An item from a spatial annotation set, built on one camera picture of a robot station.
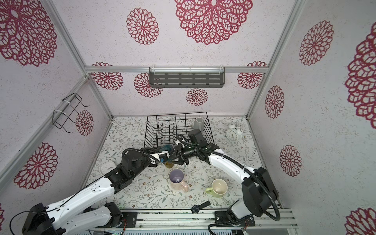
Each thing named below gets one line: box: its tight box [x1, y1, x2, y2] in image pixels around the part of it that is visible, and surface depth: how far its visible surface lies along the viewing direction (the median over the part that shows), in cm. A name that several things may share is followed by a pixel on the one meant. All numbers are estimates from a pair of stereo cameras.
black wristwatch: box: [190, 200, 212, 214], surface depth 79 cm
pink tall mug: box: [168, 168, 189, 193], surface depth 81 cm
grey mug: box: [193, 116, 205, 133], surface depth 105 cm
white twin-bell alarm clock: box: [225, 123, 243, 142], surface depth 102 cm
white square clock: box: [99, 161, 117, 176], surface depth 92 cm
